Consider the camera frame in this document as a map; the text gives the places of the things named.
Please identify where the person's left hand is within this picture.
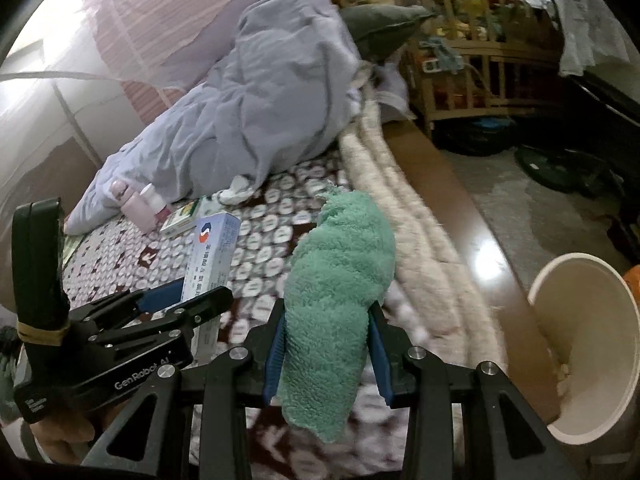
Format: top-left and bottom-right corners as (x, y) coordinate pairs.
(30, 406), (98, 463)

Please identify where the pink mosquito net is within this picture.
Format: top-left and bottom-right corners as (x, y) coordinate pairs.
(0, 0), (401, 98)

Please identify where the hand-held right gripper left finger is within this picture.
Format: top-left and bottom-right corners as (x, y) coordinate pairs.
(82, 300), (287, 480)

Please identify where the grey-green pillow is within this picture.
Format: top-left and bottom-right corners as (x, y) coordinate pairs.
(340, 4), (436, 63)

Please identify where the white and blue medicine box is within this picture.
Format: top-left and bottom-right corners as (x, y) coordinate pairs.
(181, 212), (242, 361)

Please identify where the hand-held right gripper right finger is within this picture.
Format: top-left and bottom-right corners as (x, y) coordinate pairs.
(367, 305), (583, 480)

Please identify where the white waste bin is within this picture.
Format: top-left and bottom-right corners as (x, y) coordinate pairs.
(527, 254), (640, 445)

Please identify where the dark floor fan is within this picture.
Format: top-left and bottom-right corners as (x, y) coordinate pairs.
(515, 145), (621, 193)

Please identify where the wooden crib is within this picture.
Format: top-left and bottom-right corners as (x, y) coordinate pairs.
(390, 0), (566, 126)

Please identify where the green fluffy towel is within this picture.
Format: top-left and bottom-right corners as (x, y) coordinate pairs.
(276, 187), (397, 444)

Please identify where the orange object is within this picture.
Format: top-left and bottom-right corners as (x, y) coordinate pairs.
(622, 265), (640, 301)

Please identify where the cream fleece blanket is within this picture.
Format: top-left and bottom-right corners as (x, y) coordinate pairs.
(337, 85), (506, 376)

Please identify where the brown and white printed blanket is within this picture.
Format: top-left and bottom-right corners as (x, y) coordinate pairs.
(60, 152), (416, 480)

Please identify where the white bottle with pink label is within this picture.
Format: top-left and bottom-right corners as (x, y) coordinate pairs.
(140, 184), (173, 222)

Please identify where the white draped cloth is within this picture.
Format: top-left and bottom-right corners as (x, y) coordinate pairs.
(520, 0), (633, 78)

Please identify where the grey-blue quilt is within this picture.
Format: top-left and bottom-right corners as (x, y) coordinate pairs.
(65, 0), (368, 236)

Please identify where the brown wooden bed frame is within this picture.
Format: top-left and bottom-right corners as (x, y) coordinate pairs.
(382, 115), (561, 426)

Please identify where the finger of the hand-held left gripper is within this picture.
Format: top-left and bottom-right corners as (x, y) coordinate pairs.
(70, 277), (187, 326)
(92, 285), (236, 348)

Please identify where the green and white box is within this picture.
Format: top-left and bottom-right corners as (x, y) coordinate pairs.
(160, 200), (206, 239)

